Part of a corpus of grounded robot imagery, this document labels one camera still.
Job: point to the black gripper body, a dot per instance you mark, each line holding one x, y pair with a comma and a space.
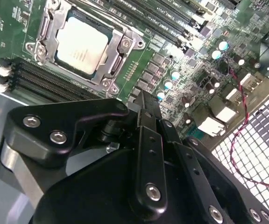
97, 191

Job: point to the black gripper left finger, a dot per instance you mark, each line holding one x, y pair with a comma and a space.
152, 163

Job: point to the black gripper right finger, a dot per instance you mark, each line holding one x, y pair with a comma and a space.
218, 182

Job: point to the silver CPU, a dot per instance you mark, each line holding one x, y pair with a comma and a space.
83, 44

